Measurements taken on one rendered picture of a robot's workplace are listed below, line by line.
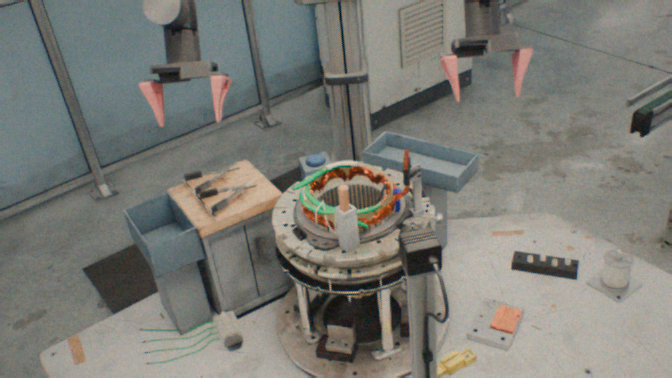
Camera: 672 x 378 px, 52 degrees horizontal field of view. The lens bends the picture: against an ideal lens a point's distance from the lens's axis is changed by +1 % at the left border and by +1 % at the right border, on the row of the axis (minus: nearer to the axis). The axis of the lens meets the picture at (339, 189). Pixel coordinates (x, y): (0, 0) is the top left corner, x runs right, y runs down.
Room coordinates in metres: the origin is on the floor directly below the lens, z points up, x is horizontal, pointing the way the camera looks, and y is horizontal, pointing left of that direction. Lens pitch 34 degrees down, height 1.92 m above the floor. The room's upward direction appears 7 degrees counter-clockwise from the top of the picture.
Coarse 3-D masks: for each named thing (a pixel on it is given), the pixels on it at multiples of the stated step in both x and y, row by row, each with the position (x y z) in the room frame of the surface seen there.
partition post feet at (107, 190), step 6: (510, 18) 4.61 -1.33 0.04; (504, 24) 4.58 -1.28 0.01; (510, 24) 4.59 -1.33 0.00; (270, 114) 3.55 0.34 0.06; (258, 120) 3.59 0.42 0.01; (270, 120) 3.52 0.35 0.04; (276, 120) 3.56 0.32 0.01; (258, 126) 3.53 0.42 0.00; (264, 126) 3.50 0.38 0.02; (270, 126) 3.50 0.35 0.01; (102, 186) 2.99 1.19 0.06; (108, 186) 3.06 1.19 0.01; (90, 192) 3.02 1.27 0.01; (96, 192) 3.01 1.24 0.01; (102, 192) 2.97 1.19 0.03; (108, 192) 2.98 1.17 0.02; (114, 192) 2.99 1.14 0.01; (96, 198) 2.95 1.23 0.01; (102, 198) 2.95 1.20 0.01
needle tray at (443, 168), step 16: (384, 144) 1.46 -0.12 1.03; (400, 144) 1.45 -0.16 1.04; (416, 144) 1.42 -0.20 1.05; (432, 144) 1.39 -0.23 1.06; (368, 160) 1.38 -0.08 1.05; (384, 160) 1.35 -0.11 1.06; (400, 160) 1.40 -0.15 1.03; (416, 160) 1.39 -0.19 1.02; (432, 160) 1.38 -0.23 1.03; (448, 160) 1.37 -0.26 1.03; (464, 160) 1.34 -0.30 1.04; (432, 176) 1.28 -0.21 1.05; (448, 176) 1.25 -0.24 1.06; (464, 176) 1.27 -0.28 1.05; (432, 192) 1.30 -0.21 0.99
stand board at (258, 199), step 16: (208, 176) 1.36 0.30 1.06; (240, 176) 1.34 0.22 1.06; (256, 176) 1.34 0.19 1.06; (176, 192) 1.31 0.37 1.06; (256, 192) 1.27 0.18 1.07; (272, 192) 1.26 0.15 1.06; (192, 208) 1.24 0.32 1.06; (224, 208) 1.22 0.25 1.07; (240, 208) 1.22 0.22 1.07; (256, 208) 1.22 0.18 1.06; (208, 224) 1.17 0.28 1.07; (224, 224) 1.18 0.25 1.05
